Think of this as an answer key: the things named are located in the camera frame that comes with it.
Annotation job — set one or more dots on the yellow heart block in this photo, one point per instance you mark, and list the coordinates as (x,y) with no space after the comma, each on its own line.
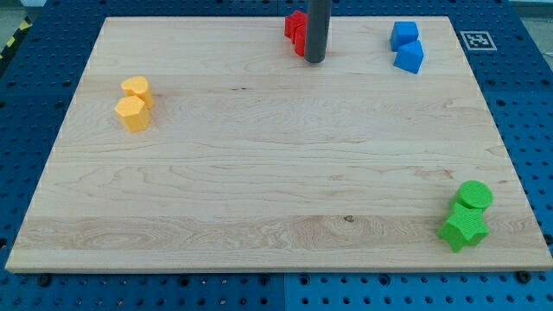
(139,86)

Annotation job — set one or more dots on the blue pentagon block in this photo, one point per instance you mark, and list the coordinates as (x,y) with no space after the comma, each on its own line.
(410,57)

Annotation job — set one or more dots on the blue cube block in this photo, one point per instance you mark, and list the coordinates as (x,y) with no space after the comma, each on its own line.
(403,32)

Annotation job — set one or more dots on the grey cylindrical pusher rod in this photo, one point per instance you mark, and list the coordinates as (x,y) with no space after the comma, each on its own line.
(319,12)

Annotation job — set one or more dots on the green star block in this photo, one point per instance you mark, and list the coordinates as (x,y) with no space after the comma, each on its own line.
(463,227)

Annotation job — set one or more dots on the red star block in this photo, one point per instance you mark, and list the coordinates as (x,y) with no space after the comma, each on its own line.
(294,25)

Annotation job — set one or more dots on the yellow hexagon block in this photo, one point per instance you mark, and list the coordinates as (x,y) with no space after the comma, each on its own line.
(133,113)

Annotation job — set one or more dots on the white fiducial marker tag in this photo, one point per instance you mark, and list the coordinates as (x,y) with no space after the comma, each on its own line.
(476,40)

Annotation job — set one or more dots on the green circle block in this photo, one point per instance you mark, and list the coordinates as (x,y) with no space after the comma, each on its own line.
(473,194)

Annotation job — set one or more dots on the wooden board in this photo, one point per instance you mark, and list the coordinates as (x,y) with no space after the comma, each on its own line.
(256,161)

